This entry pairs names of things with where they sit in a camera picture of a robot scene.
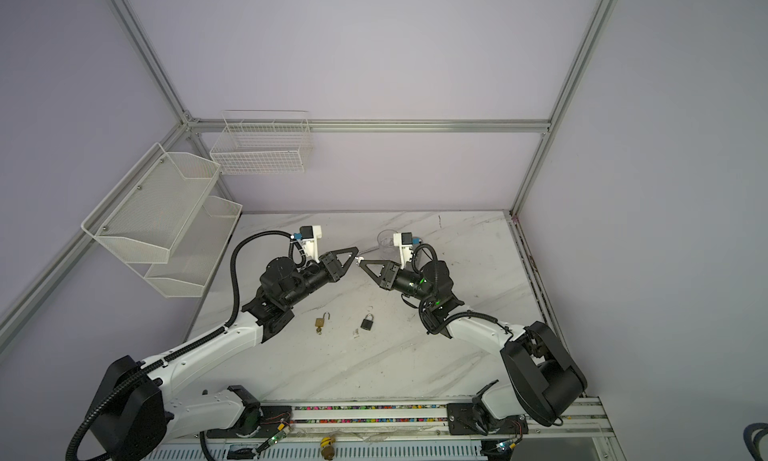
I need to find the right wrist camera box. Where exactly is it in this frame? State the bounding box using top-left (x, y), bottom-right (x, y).
top-left (392, 232), bottom-right (421, 269)

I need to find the white mesh shelf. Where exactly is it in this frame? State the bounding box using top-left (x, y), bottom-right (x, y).
top-left (81, 144), bottom-right (221, 264)
top-left (144, 196), bottom-right (242, 298)

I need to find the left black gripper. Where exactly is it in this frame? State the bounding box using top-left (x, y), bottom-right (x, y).
top-left (284, 247), bottom-right (358, 309)

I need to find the upper white mesh shelf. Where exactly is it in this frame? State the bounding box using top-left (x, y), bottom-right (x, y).
top-left (81, 144), bottom-right (221, 264)

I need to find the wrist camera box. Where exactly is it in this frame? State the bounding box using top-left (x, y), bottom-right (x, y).
top-left (293, 225), bottom-right (322, 262)
top-left (392, 232), bottom-right (421, 269)

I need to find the white wire basket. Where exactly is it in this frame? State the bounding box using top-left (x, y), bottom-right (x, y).
top-left (210, 110), bottom-right (313, 175)

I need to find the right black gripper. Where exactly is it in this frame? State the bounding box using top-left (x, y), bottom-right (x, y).
top-left (359, 262), bottom-right (435, 307)

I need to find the black padlock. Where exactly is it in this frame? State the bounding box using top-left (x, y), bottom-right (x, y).
top-left (360, 313), bottom-right (374, 331)

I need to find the brass padlock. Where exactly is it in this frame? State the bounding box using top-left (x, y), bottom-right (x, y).
top-left (315, 312), bottom-right (331, 335)

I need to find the clear plastic cup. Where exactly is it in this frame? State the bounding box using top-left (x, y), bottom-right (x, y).
top-left (377, 229), bottom-right (397, 253)

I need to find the aluminium frame rail base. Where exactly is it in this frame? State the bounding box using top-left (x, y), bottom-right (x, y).
top-left (145, 398), bottom-right (626, 460)

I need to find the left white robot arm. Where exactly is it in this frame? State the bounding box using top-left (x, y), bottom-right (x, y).
top-left (65, 227), bottom-right (359, 460)

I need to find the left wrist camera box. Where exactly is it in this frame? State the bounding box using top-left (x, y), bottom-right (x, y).
top-left (293, 225), bottom-right (322, 262)

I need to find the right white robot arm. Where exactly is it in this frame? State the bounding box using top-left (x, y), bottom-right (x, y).
top-left (359, 260), bottom-right (588, 434)

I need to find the lower white mesh shelf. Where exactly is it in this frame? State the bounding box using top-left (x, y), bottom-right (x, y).
top-left (144, 196), bottom-right (242, 298)

